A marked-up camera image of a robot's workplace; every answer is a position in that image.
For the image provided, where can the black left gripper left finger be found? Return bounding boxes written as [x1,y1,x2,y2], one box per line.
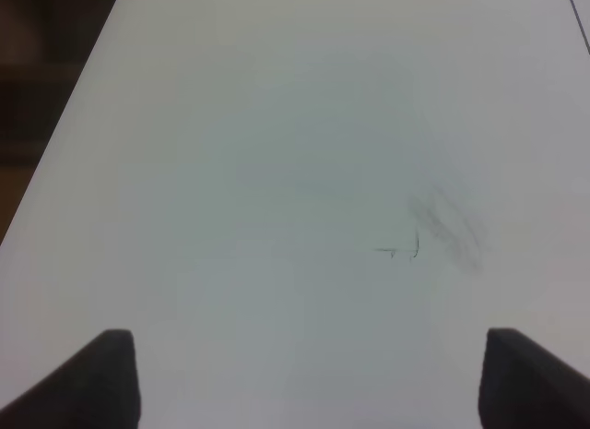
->
[1,329,141,428]

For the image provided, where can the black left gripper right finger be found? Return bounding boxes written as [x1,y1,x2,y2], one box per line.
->
[478,328,589,429]

